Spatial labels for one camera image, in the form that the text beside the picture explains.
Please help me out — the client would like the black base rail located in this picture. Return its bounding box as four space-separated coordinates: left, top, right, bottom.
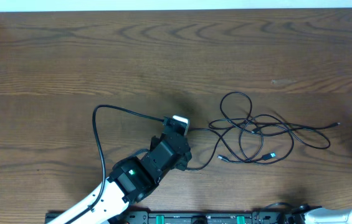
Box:
45 202 322 224

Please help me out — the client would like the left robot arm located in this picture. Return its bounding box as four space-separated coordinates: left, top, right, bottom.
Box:
49 133 192 224

